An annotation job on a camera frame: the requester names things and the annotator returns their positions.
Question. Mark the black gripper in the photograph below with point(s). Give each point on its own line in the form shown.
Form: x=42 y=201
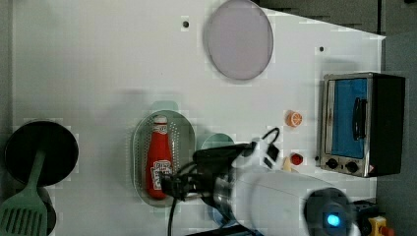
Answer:
x=187 y=186

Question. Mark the red ketchup bottle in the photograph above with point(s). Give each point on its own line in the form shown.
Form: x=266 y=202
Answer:
x=159 y=157

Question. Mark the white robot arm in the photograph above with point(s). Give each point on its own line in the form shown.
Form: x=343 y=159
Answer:
x=247 y=186

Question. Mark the blue bowl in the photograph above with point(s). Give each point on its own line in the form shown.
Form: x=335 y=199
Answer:
x=223 y=218

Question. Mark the green cup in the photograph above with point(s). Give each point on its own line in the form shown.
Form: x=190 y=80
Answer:
x=213 y=140

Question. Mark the peeled banana toy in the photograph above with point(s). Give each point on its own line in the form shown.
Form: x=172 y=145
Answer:
x=287 y=165

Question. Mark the small red strawberry toy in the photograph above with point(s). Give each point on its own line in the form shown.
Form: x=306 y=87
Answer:
x=296 y=158

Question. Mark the black round pan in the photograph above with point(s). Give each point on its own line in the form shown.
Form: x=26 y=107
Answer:
x=58 y=145

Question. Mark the orange slice toy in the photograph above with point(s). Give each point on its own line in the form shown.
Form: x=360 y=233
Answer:
x=293 y=119

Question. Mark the green slotted spatula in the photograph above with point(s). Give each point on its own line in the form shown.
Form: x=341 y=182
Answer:
x=25 y=213

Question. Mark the grey round plate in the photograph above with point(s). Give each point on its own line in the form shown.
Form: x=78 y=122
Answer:
x=239 y=39

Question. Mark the silver toaster oven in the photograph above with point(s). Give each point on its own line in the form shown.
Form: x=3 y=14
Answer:
x=362 y=124

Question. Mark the yellow red emergency button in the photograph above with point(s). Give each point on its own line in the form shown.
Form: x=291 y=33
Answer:
x=379 y=227

